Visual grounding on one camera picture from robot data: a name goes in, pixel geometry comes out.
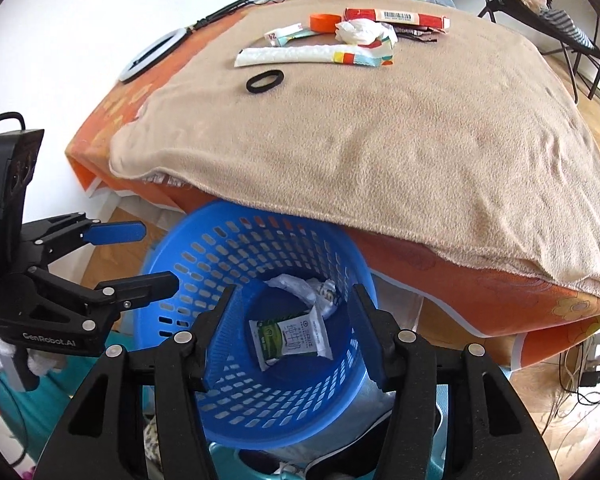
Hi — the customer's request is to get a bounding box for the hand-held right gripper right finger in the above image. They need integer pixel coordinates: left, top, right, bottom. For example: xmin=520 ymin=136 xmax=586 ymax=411
xmin=347 ymin=284 xmax=561 ymax=480

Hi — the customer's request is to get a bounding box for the long red white box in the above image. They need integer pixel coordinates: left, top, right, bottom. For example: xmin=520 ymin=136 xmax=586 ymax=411
xmin=342 ymin=7 xmax=451 ymax=31

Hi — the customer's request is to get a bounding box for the tangle of floor cables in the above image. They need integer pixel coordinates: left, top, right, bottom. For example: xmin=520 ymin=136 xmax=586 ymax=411
xmin=540 ymin=345 xmax=600 ymax=436

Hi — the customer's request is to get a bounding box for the orange tape roll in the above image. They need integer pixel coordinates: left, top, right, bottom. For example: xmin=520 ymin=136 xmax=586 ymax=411
xmin=310 ymin=12 xmax=348 ymax=31

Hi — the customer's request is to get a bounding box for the small white green packet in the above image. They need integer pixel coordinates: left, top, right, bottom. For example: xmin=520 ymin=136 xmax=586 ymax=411
xmin=264 ymin=23 xmax=326 ymax=46

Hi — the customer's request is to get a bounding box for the blue plastic basket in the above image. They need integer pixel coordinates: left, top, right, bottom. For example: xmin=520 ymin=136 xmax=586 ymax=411
xmin=134 ymin=200 xmax=381 ymax=448

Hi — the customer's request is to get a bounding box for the crumpled white plastic wrapper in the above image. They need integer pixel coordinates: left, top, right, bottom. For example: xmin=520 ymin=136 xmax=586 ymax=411
xmin=265 ymin=274 xmax=338 ymax=320

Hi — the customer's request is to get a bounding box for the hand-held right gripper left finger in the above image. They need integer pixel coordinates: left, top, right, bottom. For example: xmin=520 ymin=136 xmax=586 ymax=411
xmin=32 ymin=284 xmax=241 ymax=480

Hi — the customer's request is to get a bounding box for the white green wipes packet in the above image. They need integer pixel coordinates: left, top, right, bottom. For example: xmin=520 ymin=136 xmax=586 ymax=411
xmin=248 ymin=312 xmax=333 ymax=372

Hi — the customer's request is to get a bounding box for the white ring light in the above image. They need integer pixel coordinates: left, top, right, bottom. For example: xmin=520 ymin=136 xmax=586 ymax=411
xmin=117 ymin=27 xmax=188 ymax=84

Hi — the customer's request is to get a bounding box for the brown chocolate bar wrapper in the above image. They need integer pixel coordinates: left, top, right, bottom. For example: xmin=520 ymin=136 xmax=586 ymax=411
xmin=392 ymin=22 xmax=441 ymax=43

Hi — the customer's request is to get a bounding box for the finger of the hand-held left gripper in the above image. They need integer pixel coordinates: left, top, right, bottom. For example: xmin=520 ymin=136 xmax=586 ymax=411
xmin=20 ymin=212 xmax=147 ymax=271
xmin=30 ymin=267 xmax=180 ymax=332

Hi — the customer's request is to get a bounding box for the striped cloth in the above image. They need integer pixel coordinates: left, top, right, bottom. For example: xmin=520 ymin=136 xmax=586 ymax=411
xmin=537 ymin=4 xmax=598 ymax=51

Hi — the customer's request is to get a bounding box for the beige fleece blanket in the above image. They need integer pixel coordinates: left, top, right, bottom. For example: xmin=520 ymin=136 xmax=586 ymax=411
xmin=109 ymin=0 xmax=600 ymax=306

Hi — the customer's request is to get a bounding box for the crumpled white tissue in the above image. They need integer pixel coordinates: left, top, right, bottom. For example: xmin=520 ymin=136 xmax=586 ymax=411
xmin=335 ymin=18 xmax=393 ymax=46

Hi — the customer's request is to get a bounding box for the long white colourful wrapper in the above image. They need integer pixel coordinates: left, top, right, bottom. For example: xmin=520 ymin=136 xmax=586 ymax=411
xmin=235 ymin=35 xmax=396 ymax=68

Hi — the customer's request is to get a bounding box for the black ring light stand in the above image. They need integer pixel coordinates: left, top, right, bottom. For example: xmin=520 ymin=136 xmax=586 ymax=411
xmin=185 ymin=0 xmax=253 ymax=33

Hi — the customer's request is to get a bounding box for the black hair tie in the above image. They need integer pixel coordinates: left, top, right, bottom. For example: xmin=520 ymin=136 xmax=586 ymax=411
xmin=246 ymin=71 xmax=284 ymax=94

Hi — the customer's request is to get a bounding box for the orange floral bed sheet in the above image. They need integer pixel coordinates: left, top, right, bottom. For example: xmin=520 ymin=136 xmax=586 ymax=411
xmin=65 ymin=12 xmax=600 ymax=368

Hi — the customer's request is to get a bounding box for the clear plastic bag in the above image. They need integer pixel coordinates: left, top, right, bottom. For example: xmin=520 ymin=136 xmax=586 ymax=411
xmin=280 ymin=375 xmax=396 ymax=466

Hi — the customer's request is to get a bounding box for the person's left hand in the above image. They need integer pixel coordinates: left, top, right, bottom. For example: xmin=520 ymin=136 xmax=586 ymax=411
xmin=0 ymin=321 xmax=51 ymax=377

